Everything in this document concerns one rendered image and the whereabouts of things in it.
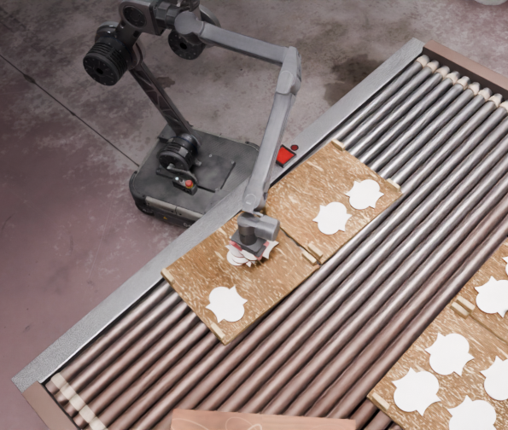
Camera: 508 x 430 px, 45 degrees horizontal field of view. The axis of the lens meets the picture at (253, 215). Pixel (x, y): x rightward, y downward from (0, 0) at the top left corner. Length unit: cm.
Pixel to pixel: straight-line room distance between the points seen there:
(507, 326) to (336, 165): 81
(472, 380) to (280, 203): 86
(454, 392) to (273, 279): 65
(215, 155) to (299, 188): 108
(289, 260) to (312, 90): 198
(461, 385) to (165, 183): 187
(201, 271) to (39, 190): 182
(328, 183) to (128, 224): 147
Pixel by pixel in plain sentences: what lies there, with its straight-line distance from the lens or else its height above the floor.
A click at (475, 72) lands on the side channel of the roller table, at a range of 270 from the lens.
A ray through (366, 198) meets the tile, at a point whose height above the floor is 94.
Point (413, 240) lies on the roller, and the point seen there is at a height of 92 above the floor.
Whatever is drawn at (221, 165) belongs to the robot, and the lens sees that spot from 321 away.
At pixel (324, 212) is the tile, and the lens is 218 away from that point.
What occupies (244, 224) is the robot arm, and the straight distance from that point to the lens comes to 188.
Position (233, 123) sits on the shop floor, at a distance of 375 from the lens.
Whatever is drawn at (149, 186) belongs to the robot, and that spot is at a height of 24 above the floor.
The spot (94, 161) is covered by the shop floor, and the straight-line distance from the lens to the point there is 375.
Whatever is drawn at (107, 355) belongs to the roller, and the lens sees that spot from 206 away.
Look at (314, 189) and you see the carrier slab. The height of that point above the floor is 94.
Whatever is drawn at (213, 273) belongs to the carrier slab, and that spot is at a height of 94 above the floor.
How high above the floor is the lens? 275
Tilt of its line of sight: 56 degrees down
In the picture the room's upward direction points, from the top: 8 degrees counter-clockwise
